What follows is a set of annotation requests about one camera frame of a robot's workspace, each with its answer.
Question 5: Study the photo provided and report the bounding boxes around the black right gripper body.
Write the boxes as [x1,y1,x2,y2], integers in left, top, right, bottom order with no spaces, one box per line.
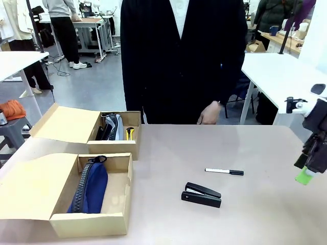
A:
[302,97,327,139]

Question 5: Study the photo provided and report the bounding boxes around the grey zipper pencil case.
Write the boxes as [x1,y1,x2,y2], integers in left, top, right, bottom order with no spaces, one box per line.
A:
[103,113,125,141]

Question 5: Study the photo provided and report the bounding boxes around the black stapler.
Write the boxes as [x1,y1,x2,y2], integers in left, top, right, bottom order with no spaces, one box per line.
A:
[95,123,113,141]
[181,182,222,209]

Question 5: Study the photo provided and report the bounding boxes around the blue zipper pencil case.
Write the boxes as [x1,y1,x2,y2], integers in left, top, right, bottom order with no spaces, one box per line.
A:
[66,154,109,214]

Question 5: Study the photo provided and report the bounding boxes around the person's left forearm black sleeve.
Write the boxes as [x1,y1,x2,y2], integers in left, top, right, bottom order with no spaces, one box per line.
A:
[216,61,246,107]

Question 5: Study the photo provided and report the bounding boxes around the person's right forearm black sleeve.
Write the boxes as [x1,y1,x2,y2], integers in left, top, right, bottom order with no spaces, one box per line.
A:
[121,63,147,122]

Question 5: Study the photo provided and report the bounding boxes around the small background cardboard box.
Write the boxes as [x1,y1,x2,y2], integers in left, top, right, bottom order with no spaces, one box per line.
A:
[246,39,267,54]

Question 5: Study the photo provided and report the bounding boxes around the small open cardboard box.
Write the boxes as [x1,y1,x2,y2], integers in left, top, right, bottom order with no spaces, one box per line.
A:
[29,102,143,162]

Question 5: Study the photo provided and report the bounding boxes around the large open cardboard box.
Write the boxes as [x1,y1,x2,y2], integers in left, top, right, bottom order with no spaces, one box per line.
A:
[0,152,134,239]

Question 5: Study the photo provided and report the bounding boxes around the person's left hand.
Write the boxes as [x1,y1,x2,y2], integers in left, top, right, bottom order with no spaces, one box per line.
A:
[197,101,222,126]

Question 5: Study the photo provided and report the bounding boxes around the white side table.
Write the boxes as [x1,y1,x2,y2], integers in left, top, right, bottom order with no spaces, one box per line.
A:
[241,52,327,126]
[0,51,50,123]

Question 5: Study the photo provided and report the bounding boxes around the dark chair with metal legs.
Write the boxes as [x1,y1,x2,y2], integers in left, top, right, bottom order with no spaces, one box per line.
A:
[224,75,256,119]

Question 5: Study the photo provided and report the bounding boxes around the white marker with black cap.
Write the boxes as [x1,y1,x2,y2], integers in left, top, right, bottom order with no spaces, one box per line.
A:
[204,167,245,177]

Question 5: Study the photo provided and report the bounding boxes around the wooden bench top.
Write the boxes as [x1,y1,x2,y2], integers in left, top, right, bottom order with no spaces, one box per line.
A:
[258,30,309,55]

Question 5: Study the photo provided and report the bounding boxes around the black stand pole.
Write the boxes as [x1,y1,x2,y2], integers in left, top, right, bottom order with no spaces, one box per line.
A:
[278,0,297,55]

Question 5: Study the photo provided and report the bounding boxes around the person in purple garment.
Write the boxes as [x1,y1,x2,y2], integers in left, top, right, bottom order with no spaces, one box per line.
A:
[284,0,317,32]

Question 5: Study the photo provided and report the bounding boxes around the person in dark puffer jacket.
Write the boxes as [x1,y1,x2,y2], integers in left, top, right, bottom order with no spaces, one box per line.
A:
[253,0,303,51]

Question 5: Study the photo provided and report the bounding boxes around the person in black cardigan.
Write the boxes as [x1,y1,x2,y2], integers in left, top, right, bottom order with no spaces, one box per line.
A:
[120,0,248,126]

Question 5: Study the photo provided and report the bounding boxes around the wood top workbench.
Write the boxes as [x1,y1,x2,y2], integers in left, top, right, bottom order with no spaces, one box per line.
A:
[71,15,115,63]

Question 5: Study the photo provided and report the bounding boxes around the person in grey hoodie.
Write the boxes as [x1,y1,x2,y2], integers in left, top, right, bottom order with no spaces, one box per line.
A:
[42,0,88,70]

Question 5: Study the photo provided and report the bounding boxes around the grey stool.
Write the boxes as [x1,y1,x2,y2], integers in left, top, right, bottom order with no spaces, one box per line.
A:
[0,116,33,165]

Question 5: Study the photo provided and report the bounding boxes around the orange cloth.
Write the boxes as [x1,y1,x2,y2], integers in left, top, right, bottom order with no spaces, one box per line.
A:
[0,99,27,121]

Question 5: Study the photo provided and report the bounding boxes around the black tripod pole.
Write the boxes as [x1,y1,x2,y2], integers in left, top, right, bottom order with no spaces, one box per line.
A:
[25,0,46,54]

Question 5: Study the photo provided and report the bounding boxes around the person in white coat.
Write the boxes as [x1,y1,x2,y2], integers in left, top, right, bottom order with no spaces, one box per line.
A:
[0,0,54,94]

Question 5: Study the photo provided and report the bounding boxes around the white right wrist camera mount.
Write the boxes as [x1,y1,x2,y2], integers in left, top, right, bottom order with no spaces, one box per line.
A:
[285,96,314,115]

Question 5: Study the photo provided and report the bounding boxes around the black floor cable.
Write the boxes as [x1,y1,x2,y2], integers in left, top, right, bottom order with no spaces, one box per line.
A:
[42,57,71,77]

